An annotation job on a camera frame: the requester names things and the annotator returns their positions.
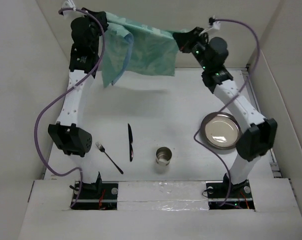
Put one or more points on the dark metal fork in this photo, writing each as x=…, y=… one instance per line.
x=102, y=149

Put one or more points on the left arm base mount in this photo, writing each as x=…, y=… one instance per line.
x=105, y=199

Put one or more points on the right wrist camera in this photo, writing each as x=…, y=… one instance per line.
x=214, y=25

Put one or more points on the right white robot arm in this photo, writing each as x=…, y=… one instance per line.
x=258, y=132

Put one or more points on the black table knife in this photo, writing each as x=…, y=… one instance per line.
x=130, y=138

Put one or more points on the green patterned cloth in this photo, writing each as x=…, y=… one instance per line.
x=136, y=47

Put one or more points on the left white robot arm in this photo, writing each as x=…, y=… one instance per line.
x=68, y=132

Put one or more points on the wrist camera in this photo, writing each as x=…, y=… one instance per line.
x=214, y=25
x=68, y=4

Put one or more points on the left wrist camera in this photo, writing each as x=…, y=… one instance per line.
x=68, y=4

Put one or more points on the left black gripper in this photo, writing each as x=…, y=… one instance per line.
x=101, y=16

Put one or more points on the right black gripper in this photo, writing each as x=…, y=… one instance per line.
x=185, y=40

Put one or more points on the stainless steel plate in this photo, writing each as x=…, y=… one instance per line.
x=220, y=131

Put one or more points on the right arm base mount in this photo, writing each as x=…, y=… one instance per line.
x=239, y=198

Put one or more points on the stainless steel cup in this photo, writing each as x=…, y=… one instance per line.
x=163, y=158

